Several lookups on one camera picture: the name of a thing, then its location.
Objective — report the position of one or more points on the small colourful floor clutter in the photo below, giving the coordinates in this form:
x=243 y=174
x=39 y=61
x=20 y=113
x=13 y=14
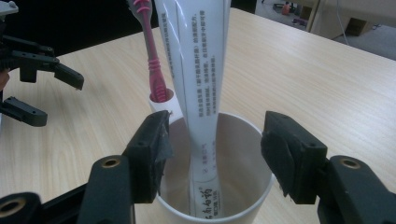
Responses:
x=289 y=12

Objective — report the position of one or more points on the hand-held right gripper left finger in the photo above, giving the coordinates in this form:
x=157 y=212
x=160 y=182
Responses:
x=149 y=155

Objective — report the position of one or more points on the white cup with side holder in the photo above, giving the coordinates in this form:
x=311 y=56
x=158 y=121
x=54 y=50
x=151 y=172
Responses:
x=243 y=174

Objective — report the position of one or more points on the beige wooden bench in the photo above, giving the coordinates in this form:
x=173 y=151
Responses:
x=358 y=12

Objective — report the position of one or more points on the white toothpaste tube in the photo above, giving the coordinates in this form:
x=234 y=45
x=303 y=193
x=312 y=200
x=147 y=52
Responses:
x=199 y=77

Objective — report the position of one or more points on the black curtain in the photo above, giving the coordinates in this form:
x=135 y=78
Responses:
x=77 y=21

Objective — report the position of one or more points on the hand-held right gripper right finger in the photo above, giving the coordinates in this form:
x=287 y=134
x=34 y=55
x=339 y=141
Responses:
x=289 y=155

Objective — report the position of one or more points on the pink toothbrush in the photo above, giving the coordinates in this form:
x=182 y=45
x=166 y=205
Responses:
x=152 y=56

